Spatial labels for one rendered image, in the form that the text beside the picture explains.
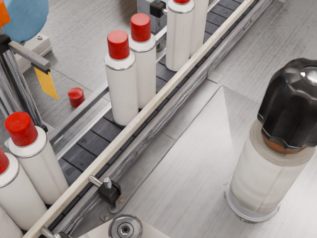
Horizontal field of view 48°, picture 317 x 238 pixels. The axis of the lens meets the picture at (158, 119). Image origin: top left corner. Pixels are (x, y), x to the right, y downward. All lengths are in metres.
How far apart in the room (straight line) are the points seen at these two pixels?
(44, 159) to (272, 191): 0.32
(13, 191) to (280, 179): 0.35
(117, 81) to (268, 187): 0.29
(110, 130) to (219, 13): 0.44
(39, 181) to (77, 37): 0.51
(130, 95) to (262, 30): 0.50
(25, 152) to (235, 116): 0.41
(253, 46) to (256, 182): 0.51
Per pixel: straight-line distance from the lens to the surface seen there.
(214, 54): 0.85
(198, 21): 0.76
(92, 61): 0.90
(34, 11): 0.71
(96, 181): 0.61
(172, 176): 0.64
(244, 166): 0.52
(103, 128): 0.70
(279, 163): 0.47
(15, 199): 0.53
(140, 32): 0.59
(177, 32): 0.71
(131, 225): 0.41
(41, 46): 0.92
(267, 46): 0.97
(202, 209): 0.62
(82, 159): 0.67
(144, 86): 0.66
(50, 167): 0.54
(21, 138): 0.48
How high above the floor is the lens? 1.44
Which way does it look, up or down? 53 degrees down
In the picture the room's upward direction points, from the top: 1 degrees clockwise
